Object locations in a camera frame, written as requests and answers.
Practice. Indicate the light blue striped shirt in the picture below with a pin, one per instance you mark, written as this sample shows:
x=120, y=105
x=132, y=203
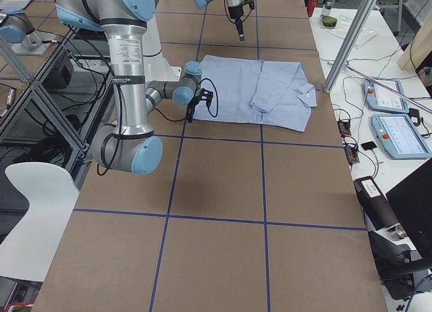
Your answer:
x=273, y=93

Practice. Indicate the black monitor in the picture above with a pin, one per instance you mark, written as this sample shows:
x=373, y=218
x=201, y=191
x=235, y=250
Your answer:
x=410, y=200

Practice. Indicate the water bottle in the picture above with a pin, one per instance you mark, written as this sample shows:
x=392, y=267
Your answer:
x=327, y=6

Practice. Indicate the teach pendant far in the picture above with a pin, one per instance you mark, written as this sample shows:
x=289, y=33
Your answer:
x=381, y=99

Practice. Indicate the aluminium frame post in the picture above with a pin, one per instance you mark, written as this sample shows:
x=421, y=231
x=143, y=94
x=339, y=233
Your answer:
x=358, y=22

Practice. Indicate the white chair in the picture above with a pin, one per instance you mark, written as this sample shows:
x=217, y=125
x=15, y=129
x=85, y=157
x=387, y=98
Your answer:
x=29, y=249

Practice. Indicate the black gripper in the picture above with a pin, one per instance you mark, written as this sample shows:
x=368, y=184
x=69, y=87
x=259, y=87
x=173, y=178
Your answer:
x=193, y=107
x=235, y=11

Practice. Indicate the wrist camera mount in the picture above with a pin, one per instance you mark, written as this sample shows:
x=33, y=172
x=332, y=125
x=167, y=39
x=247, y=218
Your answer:
x=249, y=3
x=206, y=96

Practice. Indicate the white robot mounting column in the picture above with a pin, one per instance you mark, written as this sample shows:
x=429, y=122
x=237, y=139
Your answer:
x=156, y=67

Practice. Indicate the teach pendant near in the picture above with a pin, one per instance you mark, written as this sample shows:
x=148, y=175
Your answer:
x=399, y=137

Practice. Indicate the teach pendant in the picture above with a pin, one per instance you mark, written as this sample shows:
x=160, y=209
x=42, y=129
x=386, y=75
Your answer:
x=381, y=99
x=399, y=137

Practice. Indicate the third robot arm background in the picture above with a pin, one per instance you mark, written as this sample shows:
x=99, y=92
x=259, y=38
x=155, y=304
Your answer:
x=15, y=25

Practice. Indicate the green pouch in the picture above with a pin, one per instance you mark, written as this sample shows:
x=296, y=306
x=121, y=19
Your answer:
x=329, y=21

